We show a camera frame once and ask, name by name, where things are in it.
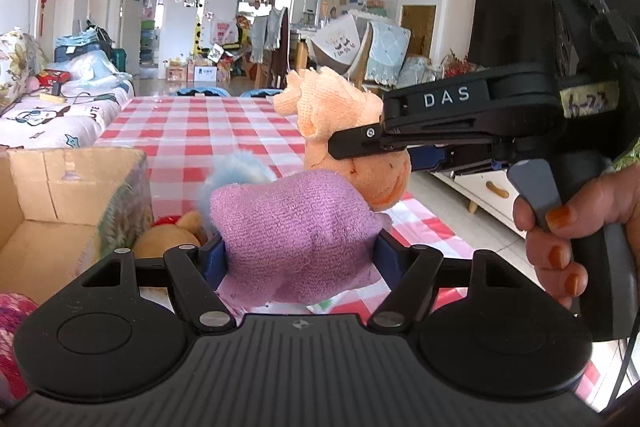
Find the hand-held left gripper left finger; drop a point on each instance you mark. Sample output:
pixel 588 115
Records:
pixel 213 258

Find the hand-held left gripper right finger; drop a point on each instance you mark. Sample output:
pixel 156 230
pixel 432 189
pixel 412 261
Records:
pixel 387 253

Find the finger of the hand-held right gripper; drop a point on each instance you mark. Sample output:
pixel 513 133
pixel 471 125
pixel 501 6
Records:
pixel 430 159
pixel 440 107

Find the purple knitted cloth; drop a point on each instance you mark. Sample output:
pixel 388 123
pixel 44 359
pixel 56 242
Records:
pixel 295 227

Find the blue white fluffy plush toy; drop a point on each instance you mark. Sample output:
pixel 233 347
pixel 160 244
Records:
pixel 235 172

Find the cardboard box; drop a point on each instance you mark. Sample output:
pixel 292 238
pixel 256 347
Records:
pixel 50 237

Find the person's right hand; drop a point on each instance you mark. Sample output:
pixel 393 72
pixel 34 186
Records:
pixel 600 202

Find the dried red flowers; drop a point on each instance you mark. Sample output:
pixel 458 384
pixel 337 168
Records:
pixel 460 64

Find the brown teddy bear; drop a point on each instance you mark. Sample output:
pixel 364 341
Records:
pixel 170 239

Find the white television cabinet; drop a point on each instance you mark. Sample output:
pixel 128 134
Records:
pixel 480 197

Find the black television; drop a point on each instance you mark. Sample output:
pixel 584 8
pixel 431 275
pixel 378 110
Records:
pixel 510 17

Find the red white checkered tablecloth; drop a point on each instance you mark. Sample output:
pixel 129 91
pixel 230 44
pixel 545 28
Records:
pixel 200 132

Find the blue chair cushion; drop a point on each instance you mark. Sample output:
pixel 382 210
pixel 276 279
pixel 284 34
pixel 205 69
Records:
pixel 200 92
pixel 260 93

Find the wooden chair with clothes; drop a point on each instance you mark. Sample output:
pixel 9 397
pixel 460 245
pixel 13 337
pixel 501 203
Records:
pixel 275 47

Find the sofa with cartoon sheet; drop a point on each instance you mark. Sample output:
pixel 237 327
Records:
pixel 60 117

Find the pink knitted cloth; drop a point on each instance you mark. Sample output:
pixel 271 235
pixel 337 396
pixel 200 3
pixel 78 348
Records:
pixel 15 337

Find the red box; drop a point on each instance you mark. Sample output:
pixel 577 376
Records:
pixel 52 78

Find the floral cushion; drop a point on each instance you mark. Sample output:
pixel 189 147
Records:
pixel 15 67

